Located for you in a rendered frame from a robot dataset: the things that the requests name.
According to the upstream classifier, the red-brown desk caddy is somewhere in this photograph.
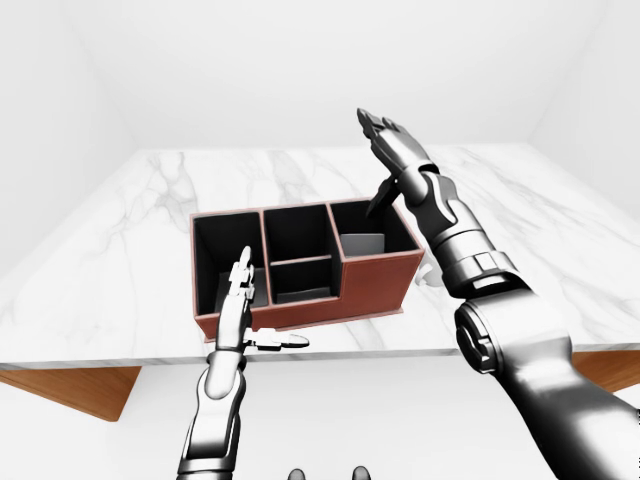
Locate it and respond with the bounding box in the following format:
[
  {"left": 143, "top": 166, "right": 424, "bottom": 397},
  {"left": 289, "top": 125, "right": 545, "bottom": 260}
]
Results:
[{"left": 189, "top": 198, "right": 427, "bottom": 343}]

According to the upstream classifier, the small white object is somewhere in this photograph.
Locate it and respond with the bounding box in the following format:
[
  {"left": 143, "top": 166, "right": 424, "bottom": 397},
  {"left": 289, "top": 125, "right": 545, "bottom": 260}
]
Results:
[{"left": 414, "top": 264, "right": 438, "bottom": 290}]

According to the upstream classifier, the brown wooden table support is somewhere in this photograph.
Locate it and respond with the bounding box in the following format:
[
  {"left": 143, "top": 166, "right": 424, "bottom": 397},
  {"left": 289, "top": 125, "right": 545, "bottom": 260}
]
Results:
[
  {"left": 571, "top": 350, "right": 640, "bottom": 397},
  {"left": 0, "top": 365, "right": 144, "bottom": 424}
]

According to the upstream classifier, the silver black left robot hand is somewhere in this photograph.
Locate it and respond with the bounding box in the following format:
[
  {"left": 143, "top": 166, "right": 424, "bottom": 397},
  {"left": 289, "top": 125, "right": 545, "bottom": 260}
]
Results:
[{"left": 214, "top": 245, "right": 311, "bottom": 355}]

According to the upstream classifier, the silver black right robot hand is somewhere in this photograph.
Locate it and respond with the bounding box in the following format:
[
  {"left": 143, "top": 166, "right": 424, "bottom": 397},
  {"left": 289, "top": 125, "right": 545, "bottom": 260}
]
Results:
[{"left": 356, "top": 107, "right": 442, "bottom": 219}]

